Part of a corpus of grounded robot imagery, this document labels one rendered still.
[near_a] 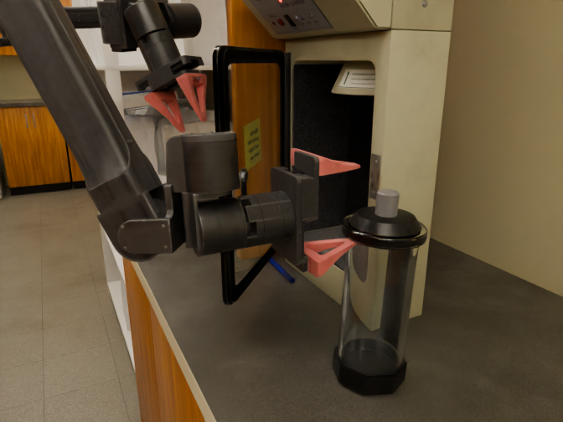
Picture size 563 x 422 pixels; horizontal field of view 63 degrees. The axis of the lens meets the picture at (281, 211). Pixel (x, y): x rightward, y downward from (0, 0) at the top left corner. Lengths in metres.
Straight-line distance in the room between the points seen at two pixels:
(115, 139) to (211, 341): 0.40
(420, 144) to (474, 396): 0.37
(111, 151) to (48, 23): 0.13
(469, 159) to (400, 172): 0.45
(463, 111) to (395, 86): 0.49
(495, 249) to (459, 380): 0.48
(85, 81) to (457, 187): 0.91
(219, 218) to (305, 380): 0.31
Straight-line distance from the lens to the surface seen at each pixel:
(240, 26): 0.98
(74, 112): 0.51
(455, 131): 1.20
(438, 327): 0.85
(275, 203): 0.50
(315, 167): 0.49
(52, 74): 0.52
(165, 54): 0.79
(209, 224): 0.47
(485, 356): 0.80
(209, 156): 0.46
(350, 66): 0.82
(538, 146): 1.06
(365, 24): 0.69
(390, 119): 0.70
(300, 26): 0.83
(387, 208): 0.59
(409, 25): 0.72
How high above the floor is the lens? 1.37
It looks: 18 degrees down
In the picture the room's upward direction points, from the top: straight up
